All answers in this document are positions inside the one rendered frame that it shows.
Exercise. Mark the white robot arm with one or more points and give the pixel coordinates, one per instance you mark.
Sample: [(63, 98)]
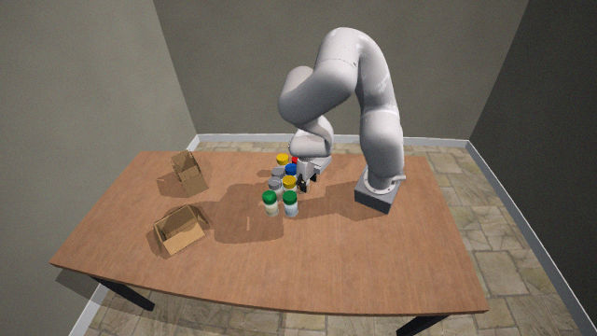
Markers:
[(333, 81)]

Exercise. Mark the white bottle with blue cap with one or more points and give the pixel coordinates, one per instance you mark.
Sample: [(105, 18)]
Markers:
[(290, 169)]

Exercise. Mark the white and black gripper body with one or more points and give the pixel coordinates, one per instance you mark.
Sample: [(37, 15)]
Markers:
[(305, 168)]

